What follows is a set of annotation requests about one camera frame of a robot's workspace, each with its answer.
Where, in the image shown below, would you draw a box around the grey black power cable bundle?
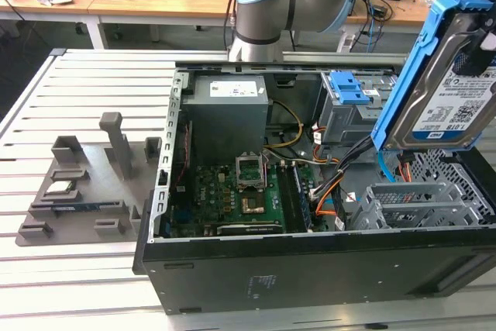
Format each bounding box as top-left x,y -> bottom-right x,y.
266,151 -> 339,167

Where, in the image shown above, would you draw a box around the orange wire with black plug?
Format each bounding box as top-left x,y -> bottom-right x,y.
397,150 -> 414,183

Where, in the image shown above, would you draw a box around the hard disk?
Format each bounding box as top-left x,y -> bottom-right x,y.
370,0 -> 496,153

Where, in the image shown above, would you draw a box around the blue plastic carrier handle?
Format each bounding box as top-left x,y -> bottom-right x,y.
328,71 -> 372,105

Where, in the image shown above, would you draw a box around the grey power supply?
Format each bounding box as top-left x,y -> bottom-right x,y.
181,74 -> 269,167

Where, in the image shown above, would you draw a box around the grey metal disk bay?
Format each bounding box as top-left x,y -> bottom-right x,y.
317,70 -> 400,146

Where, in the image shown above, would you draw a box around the green motherboard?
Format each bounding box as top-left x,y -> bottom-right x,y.
164,160 -> 315,237

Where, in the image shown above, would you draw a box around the metal socket cover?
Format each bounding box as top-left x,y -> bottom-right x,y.
235,153 -> 265,191

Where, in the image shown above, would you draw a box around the blue RAM slot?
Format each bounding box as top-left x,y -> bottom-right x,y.
289,163 -> 314,229

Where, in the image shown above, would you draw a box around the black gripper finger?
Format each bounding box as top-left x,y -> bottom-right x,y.
463,24 -> 496,76

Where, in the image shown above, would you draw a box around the orange data cable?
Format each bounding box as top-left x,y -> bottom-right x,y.
314,185 -> 352,218

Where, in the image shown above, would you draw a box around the black graphics card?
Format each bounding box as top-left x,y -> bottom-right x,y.
215,222 -> 286,236

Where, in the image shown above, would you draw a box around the red black fan wire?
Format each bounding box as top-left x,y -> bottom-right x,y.
174,120 -> 194,192

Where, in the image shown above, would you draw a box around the black PC case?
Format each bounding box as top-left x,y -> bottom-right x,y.
131,60 -> 496,316

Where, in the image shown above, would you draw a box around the metal locking lever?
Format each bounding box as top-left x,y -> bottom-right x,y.
262,149 -> 270,192

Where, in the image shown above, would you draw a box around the blue wire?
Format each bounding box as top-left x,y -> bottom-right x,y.
377,148 -> 396,184

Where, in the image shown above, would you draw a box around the white power strip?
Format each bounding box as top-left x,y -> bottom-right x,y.
336,30 -> 361,53

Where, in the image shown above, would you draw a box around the black RAM slot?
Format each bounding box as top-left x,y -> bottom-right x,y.
277,163 -> 299,232

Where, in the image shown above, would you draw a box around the silver CPU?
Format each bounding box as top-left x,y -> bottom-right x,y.
43,180 -> 77,197

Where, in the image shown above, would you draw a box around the wooden desk white frame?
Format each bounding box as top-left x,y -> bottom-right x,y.
87,0 -> 431,43
0,0 -> 102,51

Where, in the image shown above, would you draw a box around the grey metal drive cage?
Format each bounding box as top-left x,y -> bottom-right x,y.
350,181 -> 460,231

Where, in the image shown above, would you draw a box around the grey parts rack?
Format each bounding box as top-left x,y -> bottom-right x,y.
14,112 -> 163,247

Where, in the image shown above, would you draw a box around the black case fan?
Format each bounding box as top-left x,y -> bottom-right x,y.
172,119 -> 195,195

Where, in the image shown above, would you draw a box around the yellow power wires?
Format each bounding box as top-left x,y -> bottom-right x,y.
265,100 -> 305,152

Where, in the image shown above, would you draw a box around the red wires with white plug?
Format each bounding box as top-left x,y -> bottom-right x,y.
312,123 -> 340,167

